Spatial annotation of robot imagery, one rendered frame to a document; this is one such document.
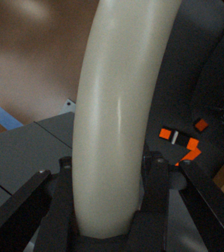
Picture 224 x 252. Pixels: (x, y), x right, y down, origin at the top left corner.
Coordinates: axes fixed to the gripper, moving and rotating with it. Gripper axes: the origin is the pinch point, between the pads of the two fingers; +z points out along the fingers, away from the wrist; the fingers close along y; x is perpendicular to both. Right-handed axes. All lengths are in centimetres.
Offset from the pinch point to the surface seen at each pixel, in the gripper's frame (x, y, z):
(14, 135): -3.3, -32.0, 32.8
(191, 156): -33, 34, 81
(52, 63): 24, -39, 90
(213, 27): 33, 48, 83
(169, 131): -18, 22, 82
